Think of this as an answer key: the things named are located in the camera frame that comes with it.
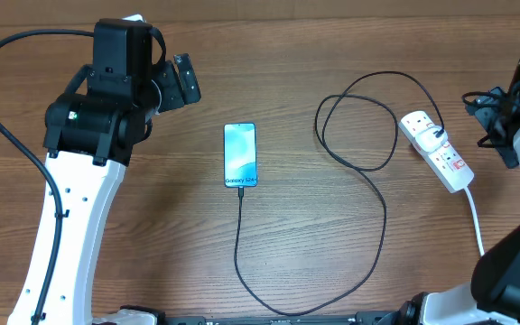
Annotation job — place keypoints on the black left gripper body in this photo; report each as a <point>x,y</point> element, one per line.
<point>166,78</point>

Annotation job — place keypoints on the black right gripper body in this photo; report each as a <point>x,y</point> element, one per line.
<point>496,128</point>

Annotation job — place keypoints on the Samsung Galaxy smartphone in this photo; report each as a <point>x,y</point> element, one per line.
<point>240,165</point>

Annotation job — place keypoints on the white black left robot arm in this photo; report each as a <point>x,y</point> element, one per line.
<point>91,130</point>

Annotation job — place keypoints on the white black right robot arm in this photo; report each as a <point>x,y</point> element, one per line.
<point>492,296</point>

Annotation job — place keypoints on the white charger plug adapter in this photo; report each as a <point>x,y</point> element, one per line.
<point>430,140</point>

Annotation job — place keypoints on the white power strip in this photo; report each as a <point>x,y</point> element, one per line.
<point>446,162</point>

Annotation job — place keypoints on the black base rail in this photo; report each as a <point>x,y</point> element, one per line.
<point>360,318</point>

